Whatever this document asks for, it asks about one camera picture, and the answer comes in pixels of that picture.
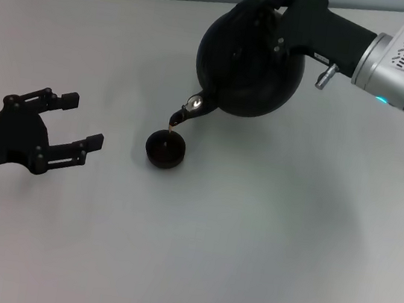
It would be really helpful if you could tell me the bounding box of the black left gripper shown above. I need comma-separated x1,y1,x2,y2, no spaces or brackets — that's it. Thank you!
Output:
0,80,111,195

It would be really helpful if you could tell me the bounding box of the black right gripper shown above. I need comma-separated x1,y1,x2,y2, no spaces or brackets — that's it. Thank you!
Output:
243,0,384,79

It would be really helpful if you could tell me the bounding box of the black round teapot with handle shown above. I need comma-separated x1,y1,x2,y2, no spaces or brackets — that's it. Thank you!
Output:
165,0,315,150

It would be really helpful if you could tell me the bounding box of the small dark teacup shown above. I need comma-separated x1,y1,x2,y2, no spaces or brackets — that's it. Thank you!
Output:
142,127,189,173

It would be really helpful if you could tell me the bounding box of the right gripper cable with plug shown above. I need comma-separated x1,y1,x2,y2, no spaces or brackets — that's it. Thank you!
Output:
315,61,340,92

